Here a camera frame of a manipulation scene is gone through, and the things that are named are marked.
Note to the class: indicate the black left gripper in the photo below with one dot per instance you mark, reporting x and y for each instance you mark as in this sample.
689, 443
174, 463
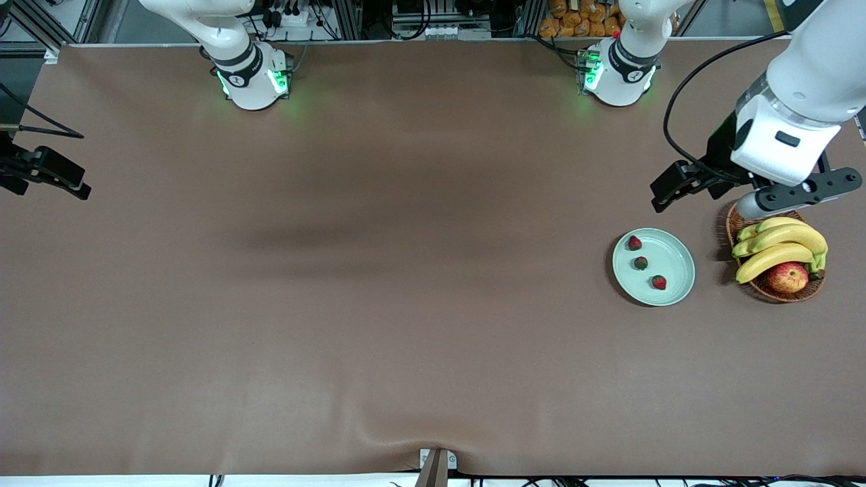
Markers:
718, 153

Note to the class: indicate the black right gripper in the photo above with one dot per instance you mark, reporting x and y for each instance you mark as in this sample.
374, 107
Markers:
8, 169

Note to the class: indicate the small red toy strawberry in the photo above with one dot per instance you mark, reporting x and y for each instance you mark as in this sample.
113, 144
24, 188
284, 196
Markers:
641, 263
659, 282
634, 242

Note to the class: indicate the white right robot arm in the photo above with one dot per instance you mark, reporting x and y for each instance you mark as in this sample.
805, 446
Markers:
250, 81

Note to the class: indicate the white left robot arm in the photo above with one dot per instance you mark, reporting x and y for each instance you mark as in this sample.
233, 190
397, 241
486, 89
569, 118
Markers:
812, 67

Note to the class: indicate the pale green round plate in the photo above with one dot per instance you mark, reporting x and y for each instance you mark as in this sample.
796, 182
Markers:
670, 257

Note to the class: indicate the brown wicker basket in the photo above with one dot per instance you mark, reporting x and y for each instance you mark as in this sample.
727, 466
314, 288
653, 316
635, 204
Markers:
737, 226

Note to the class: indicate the yellow banana bunch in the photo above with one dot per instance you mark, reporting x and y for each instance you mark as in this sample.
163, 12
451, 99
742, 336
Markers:
778, 237

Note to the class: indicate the red yellow apple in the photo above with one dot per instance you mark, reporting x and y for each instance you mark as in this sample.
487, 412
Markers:
788, 279

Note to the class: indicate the pile of brown bread rolls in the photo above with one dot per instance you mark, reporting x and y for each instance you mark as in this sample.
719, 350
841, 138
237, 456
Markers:
575, 20

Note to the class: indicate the white power strip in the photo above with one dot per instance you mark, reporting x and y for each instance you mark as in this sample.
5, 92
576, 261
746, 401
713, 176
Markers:
287, 17

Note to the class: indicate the white terminal block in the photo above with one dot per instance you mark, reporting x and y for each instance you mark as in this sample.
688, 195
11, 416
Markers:
436, 30

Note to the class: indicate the large brown table mat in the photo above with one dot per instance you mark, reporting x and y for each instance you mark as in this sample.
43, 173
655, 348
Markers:
433, 338

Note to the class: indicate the aluminium frame rail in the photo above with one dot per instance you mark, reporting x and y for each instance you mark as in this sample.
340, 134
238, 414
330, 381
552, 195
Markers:
34, 30

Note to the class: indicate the aluminium frame post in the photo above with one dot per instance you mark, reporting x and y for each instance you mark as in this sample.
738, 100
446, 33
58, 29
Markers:
530, 19
345, 20

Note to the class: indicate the white metal bracket plate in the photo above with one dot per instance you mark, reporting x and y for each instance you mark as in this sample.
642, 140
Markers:
452, 460

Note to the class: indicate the grey brown camera post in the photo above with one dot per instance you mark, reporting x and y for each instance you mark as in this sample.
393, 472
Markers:
433, 473

